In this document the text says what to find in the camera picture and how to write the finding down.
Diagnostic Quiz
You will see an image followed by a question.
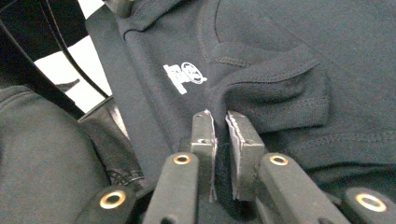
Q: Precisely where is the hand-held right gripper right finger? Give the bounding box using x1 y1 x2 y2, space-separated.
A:
225 110 266 202

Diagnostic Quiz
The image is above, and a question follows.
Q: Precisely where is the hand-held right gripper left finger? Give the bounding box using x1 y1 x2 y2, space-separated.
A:
190 109 218 203

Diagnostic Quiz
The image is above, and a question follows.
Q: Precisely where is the black tank top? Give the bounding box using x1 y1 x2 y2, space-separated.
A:
85 0 396 224

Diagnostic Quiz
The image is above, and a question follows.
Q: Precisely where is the dark shiny object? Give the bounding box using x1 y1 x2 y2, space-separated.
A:
78 96 148 194

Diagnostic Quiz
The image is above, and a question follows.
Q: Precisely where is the thin black cable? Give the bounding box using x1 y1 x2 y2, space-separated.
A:
39 0 110 99

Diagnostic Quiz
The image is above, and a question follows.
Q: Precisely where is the thick black gripper cable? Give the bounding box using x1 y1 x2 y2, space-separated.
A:
0 20 87 120

